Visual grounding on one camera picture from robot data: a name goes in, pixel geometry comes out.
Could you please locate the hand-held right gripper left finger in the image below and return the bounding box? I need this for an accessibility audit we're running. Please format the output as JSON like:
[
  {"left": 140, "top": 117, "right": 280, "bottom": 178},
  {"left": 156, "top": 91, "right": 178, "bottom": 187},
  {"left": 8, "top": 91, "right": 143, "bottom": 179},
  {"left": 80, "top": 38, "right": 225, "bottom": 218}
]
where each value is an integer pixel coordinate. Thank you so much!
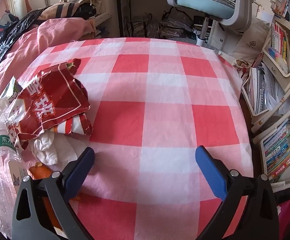
[{"left": 11, "top": 147, "right": 95, "bottom": 240}]

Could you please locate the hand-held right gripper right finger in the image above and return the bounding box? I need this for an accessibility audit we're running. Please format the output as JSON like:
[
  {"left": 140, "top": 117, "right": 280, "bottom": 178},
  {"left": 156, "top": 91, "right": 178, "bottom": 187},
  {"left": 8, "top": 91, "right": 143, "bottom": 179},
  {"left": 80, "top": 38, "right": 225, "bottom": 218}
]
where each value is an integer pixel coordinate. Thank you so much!
[{"left": 195, "top": 145, "right": 280, "bottom": 240}]

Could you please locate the large white tissue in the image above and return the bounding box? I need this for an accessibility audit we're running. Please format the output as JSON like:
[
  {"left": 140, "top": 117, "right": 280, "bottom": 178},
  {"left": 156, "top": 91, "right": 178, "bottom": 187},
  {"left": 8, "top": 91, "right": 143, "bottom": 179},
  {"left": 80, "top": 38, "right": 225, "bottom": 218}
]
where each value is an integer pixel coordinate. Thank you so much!
[{"left": 32, "top": 130, "right": 85, "bottom": 167}]

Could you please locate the orange peel piece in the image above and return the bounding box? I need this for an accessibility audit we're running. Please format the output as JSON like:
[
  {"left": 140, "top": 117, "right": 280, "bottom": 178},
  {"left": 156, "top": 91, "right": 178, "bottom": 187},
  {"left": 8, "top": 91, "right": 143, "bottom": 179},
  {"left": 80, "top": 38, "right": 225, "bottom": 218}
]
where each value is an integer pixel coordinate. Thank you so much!
[{"left": 28, "top": 162, "right": 55, "bottom": 180}]

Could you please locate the red snack wrapper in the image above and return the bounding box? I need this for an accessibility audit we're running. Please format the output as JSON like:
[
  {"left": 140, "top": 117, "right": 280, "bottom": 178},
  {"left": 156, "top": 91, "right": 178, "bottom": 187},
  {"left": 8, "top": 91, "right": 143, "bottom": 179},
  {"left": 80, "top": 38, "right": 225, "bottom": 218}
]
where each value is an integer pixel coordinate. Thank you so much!
[{"left": 3, "top": 58, "right": 94, "bottom": 150}]

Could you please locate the blue green milk carton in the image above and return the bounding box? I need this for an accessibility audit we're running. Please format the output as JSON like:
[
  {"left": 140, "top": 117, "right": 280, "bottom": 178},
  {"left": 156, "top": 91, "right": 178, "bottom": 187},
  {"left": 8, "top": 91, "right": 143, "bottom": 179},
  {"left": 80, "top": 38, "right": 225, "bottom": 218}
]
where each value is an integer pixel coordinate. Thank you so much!
[{"left": 0, "top": 76, "right": 23, "bottom": 100}]

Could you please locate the white tiered bookshelf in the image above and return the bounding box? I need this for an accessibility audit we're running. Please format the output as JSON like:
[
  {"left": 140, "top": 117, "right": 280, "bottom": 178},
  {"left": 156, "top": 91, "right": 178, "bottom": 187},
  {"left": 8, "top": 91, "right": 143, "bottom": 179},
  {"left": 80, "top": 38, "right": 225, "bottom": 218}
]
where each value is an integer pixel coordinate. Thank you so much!
[
  {"left": 251, "top": 100, "right": 290, "bottom": 188},
  {"left": 240, "top": 12, "right": 290, "bottom": 117}
]

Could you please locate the row of colourful books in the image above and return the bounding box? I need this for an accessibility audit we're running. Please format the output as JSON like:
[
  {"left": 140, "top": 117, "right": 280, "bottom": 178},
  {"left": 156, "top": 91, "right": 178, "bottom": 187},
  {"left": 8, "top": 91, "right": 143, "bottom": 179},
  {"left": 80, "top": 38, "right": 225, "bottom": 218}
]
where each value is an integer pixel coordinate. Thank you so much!
[{"left": 262, "top": 119, "right": 290, "bottom": 182}]

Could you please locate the clear plastic water bottle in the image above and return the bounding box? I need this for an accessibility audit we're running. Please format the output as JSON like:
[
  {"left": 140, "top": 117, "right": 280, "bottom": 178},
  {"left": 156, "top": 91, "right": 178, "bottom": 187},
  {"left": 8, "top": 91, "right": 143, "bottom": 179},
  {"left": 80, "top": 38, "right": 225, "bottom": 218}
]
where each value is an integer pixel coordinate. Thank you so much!
[{"left": 0, "top": 124, "right": 38, "bottom": 233}]

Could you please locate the red white checked tablecloth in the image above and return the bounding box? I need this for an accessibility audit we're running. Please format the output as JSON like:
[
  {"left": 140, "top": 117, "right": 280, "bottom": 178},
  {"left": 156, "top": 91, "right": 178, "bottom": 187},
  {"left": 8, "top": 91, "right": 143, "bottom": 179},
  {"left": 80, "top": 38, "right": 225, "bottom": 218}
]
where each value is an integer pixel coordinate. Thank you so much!
[{"left": 0, "top": 37, "right": 254, "bottom": 240}]

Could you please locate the stack of papers and binders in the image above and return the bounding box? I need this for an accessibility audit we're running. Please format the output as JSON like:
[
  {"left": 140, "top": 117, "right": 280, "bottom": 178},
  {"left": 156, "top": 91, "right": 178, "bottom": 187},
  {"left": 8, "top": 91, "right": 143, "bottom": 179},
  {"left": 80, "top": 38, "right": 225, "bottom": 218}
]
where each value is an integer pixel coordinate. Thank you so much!
[{"left": 245, "top": 66, "right": 285, "bottom": 113}]

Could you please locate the white tote bag tree print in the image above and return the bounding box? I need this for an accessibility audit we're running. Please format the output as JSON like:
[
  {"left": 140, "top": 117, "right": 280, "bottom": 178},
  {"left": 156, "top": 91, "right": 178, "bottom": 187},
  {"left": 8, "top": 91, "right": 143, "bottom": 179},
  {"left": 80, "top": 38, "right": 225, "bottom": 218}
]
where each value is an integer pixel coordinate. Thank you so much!
[{"left": 231, "top": 20, "right": 270, "bottom": 63}]

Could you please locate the white drawer cabinet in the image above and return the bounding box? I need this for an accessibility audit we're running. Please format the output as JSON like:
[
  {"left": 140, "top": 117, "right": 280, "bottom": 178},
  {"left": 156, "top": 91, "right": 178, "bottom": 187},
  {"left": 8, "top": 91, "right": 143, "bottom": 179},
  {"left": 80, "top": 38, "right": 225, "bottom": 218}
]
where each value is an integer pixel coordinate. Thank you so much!
[{"left": 209, "top": 21, "right": 238, "bottom": 53}]

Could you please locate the pink blanket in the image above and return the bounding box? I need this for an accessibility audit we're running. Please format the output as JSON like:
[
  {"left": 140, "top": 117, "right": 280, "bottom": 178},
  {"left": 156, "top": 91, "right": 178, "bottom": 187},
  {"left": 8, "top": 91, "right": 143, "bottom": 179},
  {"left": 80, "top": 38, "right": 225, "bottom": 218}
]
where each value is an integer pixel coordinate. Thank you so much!
[{"left": 0, "top": 17, "right": 95, "bottom": 105}]

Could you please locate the row of upright books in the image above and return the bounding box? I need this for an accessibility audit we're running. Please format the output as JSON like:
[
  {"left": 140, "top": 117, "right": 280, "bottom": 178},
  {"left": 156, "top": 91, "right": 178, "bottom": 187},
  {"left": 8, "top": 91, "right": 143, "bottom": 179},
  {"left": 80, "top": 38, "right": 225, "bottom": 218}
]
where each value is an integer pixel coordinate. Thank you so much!
[{"left": 270, "top": 21, "right": 290, "bottom": 73}]

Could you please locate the clear storage bag black trim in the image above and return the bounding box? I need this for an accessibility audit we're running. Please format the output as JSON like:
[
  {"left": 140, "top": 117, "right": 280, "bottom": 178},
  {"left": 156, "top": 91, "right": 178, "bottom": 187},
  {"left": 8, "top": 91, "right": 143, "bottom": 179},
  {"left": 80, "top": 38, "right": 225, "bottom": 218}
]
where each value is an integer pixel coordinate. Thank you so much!
[
  {"left": 126, "top": 15, "right": 160, "bottom": 39},
  {"left": 159, "top": 7, "right": 193, "bottom": 37}
]

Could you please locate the black puffer jacket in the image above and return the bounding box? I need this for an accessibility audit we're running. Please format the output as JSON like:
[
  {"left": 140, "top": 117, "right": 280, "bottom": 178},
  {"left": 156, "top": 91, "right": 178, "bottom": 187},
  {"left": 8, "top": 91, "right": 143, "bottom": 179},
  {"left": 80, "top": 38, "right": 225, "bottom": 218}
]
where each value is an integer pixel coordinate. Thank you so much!
[{"left": 0, "top": 9, "right": 50, "bottom": 68}]

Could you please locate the grey blue office chair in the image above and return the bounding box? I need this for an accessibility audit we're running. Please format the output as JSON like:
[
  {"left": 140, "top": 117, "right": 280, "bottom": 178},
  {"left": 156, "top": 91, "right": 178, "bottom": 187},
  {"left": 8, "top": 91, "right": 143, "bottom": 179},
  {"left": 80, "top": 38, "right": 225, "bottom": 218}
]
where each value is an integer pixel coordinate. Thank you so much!
[{"left": 166, "top": 0, "right": 260, "bottom": 47}]

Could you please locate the row of tall books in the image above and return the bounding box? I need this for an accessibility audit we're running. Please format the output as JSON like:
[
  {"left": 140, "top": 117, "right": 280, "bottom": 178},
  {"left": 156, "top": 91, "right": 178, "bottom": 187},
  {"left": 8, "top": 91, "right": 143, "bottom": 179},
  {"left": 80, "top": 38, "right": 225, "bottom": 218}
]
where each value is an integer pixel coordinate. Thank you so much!
[{"left": 270, "top": 0, "right": 290, "bottom": 23}]

